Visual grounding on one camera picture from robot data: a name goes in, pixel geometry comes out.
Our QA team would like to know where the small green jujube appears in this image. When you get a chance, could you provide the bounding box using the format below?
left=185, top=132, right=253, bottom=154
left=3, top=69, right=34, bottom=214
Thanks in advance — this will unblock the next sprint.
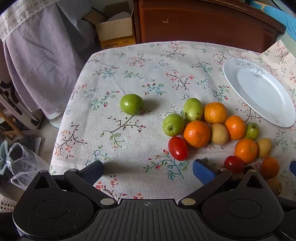
left=245, top=123, right=260, bottom=141

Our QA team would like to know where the clear plastic bag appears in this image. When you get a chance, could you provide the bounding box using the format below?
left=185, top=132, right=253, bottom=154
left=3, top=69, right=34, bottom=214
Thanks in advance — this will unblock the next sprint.
left=6, top=142, right=51, bottom=191

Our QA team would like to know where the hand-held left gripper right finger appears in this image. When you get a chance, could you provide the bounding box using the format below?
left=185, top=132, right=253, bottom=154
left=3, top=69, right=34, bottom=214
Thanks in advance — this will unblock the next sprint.
left=178, top=159, right=266, bottom=208

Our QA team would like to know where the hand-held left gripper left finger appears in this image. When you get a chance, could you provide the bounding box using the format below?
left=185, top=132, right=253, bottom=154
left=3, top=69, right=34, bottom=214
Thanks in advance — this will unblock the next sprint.
left=31, top=160, right=118, bottom=208

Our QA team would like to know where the blue printed blanket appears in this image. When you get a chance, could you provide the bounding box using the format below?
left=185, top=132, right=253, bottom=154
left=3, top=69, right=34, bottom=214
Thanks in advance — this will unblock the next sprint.
left=251, top=0, right=296, bottom=41

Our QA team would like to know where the open cardboard box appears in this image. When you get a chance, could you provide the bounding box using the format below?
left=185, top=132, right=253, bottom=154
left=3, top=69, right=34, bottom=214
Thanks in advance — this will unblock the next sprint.
left=83, top=1, right=137, bottom=49

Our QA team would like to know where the red cherry tomato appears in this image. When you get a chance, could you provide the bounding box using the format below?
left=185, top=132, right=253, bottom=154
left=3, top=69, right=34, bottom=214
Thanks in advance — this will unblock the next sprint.
left=224, top=156, right=244, bottom=174
left=168, top=136, right=188, bottom=161

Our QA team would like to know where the wooden rack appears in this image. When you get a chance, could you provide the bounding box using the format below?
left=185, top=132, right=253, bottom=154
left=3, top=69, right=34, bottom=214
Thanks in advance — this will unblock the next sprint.
left=0, top=110, right=25, bottom=141

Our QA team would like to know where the brown wooden nightstand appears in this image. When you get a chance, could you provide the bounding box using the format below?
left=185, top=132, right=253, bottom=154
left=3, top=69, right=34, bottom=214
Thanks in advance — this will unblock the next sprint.
left=133, top=0, right=287, bottom=53

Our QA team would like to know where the white dotted basket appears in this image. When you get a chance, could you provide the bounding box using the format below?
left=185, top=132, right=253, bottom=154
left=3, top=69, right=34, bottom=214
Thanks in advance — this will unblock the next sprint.
left=0, top=193, right=23, bottom=212

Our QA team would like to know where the grey cloth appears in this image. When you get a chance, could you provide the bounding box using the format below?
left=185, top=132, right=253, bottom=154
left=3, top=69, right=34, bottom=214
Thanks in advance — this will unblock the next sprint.
left=57, top=0, right=99, bottom=55

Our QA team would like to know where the pale green bedsheet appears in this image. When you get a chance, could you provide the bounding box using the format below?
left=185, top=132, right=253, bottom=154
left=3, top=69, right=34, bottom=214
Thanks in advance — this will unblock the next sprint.
left=281, top=30, right=296, bottom=54

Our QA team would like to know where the floral tablecloth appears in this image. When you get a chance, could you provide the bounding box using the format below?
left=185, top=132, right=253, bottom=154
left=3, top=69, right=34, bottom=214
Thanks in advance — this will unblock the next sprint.
left=49, top=40, right=296, bottom=202

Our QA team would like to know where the black and white board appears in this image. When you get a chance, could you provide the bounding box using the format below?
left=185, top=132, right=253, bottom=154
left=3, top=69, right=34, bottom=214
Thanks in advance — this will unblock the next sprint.
left=0, top=80, right=42, bottom=127

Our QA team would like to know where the mandarin orange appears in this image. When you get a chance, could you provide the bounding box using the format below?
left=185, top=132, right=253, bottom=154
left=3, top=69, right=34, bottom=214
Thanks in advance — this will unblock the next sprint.
left=183, top=120, right=211, bottom=148
left=225, top=115, right=246, bottom=140
left=260, top=157, right=280, bottom=180
left=235, top=138, right=258, bottom=164
left=204, top=102, right=228, bottom=124

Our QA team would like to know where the lavender waffle cloth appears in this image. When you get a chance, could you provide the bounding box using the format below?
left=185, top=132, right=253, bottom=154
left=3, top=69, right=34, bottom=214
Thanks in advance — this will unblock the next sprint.
left=0, top=0, right=85, bottom=120

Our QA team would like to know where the white plate with rose print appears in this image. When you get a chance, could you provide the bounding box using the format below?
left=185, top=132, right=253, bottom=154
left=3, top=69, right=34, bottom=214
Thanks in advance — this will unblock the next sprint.
left=223, top=58, right=296, bottom=128

